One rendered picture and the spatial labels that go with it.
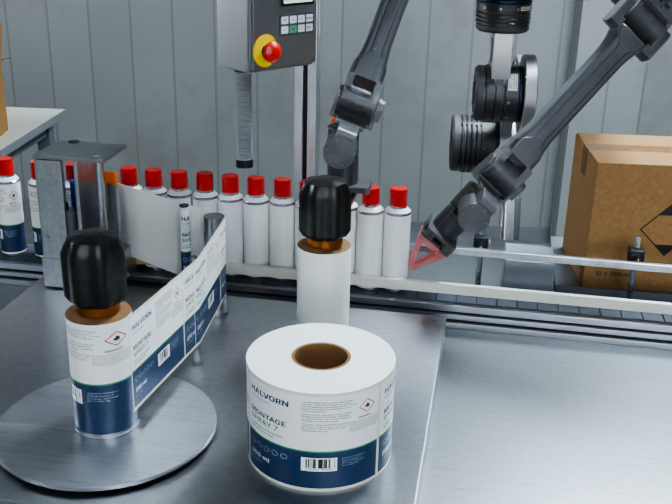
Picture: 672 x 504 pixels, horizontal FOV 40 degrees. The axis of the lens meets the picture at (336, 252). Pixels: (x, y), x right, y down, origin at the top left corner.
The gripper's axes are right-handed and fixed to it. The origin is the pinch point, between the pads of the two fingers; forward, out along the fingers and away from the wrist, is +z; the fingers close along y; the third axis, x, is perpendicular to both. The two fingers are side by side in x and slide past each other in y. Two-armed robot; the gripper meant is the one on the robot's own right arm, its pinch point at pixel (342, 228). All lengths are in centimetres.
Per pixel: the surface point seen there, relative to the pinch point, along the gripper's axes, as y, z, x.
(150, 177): -38.8, -6.1, 4.8
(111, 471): -20, 12, -65
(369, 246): 4.9, 4.4, 3.0
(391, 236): 9.0, 2.3, 3.5
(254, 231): -17.8, 3.3, 3.7
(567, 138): 63, 46, 261
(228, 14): -23.2, -37.2, 8.8
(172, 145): -126, 60, 262
